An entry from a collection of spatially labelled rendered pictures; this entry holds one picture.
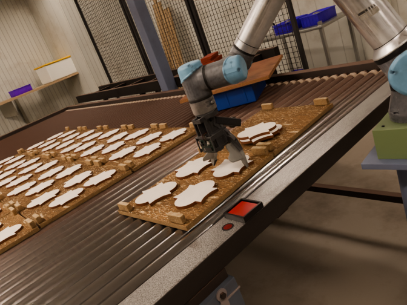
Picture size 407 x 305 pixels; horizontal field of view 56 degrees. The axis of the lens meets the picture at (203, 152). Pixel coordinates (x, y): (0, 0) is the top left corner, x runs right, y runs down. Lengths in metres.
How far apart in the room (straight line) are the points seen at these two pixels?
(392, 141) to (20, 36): 6.45
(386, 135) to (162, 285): 0.72
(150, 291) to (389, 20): 0.80
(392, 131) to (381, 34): 0.29
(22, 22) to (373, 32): 6.53
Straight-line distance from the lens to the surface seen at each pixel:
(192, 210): 1.08
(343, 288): 2.09
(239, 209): 1.02
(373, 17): 1.00
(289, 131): 1.41
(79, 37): 6.43
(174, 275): 0.91
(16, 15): 7.17
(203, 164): 1.34
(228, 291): 0.97
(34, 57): 7.10
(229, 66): 1.07
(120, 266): 1.03
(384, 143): 1.19
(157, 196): 1.24
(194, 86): 1.12
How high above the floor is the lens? 1.41
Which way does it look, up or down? 19 degrees down
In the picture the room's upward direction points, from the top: 21 degrees counter-clockwise
